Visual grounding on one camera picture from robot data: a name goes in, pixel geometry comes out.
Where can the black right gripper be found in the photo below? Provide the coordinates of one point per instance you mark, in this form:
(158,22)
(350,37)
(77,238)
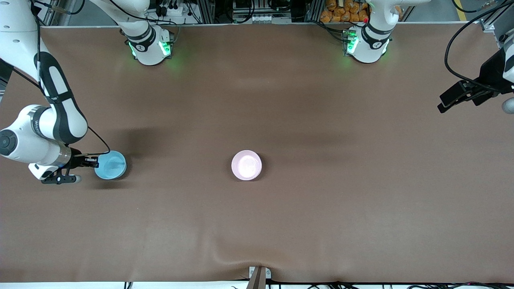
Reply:
(77,161)

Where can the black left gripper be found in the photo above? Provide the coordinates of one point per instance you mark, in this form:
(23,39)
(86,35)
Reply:
(490,76)

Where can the light blue bowl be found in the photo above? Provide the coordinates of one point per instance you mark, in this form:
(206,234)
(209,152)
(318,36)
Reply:
(111,165)

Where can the light pink bowl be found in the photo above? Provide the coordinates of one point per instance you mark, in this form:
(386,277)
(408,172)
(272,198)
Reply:
(246,165)

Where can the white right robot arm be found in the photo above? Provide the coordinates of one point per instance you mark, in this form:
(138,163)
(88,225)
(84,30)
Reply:
(52,120)

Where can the white power strip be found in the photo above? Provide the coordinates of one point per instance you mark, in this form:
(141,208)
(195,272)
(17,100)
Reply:
(170,10)

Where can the brown table mat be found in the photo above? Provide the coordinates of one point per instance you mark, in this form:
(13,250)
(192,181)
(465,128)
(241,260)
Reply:
(257,224)

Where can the brown flat bar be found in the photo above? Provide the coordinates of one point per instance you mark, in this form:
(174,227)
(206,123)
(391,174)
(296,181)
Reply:
(257,281)

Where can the aluminium corner frame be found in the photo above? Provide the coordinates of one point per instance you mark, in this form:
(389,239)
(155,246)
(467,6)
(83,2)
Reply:
(498,20)
(52,16)

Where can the aluminium frame post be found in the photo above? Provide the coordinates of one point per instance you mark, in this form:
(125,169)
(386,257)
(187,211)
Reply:
(205,10)

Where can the metal clamp bracket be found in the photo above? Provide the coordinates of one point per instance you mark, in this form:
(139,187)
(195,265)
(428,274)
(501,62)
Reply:
(268,273)

